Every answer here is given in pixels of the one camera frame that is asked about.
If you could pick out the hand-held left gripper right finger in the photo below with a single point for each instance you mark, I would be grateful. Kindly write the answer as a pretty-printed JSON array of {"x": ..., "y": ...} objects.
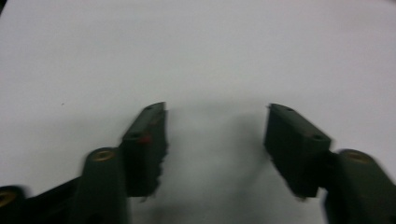
[{"x": 299, "y": 149}]

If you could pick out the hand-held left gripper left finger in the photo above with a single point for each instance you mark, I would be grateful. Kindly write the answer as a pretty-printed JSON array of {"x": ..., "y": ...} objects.
[{"x": 143, "y": 155}]

